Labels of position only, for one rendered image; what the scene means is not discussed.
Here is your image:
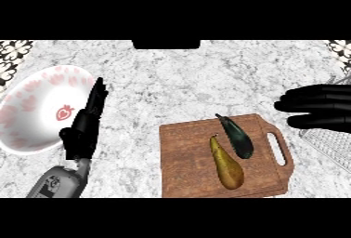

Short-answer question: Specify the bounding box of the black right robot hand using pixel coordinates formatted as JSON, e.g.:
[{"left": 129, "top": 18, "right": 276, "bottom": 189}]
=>
[{"left": 273, "top": 84, "right": 351, "bottom": 135}]

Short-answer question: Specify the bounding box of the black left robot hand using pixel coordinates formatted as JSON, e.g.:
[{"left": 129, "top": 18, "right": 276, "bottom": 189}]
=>
[{"left": 58, "top": 76, "right": 109, "bottom": 161}]

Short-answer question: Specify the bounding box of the brown wooden cutting board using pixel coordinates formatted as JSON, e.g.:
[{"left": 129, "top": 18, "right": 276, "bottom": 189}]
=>
[{"left": 158, "top": 112, "right": 297, "bottom": 199}]

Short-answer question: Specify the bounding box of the yellow pear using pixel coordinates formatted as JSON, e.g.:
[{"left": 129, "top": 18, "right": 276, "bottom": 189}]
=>
[{"left": 208, "top": 133, "right": 245, "bottom": 191}]

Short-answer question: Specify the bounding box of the white bowl with pink print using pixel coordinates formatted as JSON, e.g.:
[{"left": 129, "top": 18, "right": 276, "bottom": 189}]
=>
[{"left": 0, "top": 64, "right": 96, "bottom": 156}]

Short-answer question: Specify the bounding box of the dark green eggplant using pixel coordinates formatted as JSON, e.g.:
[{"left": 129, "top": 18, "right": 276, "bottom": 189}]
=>
[{"left": 214, "top": 112, "right": 255, "bottom": 160}]

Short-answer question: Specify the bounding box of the black appliance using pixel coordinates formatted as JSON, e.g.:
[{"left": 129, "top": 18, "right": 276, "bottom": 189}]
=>
[{"left": 130, "top": 39, "right": 202, "bottom": 50}]

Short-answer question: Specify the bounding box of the grey wire tiered basket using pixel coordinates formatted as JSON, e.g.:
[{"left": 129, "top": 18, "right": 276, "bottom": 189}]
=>
[{"left": 298, "top": 72, "right": 351, "bottom": 175}]

